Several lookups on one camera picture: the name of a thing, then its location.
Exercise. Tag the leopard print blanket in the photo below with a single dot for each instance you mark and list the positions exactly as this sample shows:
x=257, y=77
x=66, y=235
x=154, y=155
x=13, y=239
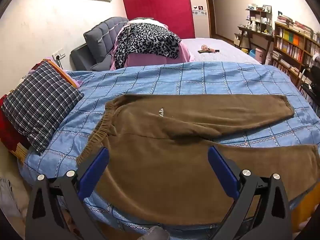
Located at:
x=147, y=40

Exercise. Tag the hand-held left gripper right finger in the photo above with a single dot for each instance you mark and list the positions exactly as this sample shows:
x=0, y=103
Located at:
x=222, y=172

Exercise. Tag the white wall socket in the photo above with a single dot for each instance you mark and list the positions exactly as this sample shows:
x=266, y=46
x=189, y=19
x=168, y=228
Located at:
x=58, y=55

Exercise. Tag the brown fleece pants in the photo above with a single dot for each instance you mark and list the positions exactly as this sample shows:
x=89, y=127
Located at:
x=162, y=175

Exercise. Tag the pink bin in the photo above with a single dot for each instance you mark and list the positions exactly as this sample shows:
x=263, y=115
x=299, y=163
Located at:
x=261, y=56

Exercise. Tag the wooden desk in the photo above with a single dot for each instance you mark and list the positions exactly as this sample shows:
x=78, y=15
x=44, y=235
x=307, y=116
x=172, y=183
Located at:
x=252, y=33

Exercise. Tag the grey padded headboard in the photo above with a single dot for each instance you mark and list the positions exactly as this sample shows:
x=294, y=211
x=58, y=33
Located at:
x=100, y=35

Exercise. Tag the wooden bookshelf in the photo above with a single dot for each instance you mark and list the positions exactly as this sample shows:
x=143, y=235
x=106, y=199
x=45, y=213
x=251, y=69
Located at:
x=290, y=47

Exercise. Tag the pink round hairbrush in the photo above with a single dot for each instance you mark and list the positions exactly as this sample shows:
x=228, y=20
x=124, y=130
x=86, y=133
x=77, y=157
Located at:
x=206, y=47

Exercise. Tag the white cloth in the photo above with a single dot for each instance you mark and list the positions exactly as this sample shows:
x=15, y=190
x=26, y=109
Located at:
x=8, y=197

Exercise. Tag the lilac bed sheet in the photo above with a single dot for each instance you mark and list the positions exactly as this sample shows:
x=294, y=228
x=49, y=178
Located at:
x=225, y=52

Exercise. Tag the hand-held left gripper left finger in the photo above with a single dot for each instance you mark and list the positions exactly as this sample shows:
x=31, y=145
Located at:
x=93, y=172

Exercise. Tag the orange wooden board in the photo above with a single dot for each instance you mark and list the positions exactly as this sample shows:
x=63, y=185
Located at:
x=65, y=76

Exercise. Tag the white kettle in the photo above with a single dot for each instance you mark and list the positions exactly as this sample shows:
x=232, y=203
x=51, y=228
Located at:
x=253, y=26

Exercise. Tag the small wooden desk shelf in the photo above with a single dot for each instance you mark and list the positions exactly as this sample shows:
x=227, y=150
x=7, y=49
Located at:
x=260, y=16

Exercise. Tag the dark plaid pillow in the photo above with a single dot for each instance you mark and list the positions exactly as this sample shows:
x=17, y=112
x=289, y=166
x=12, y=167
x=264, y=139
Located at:
x=37, y=105

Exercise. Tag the blue basin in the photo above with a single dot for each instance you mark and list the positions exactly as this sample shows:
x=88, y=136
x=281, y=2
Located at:
x=252, y=53

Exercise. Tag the red cloth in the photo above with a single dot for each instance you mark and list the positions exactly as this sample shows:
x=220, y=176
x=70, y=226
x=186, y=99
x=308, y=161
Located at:
x=7, y=135

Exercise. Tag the stack of books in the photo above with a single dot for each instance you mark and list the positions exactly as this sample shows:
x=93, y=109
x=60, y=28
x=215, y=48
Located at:
x=300, y=26

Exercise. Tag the red mattress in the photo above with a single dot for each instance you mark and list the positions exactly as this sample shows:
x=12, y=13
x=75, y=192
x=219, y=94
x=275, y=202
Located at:
x=162, y=5

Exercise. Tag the blue checked blanket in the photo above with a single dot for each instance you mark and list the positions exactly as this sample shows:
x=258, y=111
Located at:
x=200, y=80

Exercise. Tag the pink quilt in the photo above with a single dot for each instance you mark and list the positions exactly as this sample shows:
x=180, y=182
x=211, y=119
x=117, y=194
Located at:
x=150, y=60

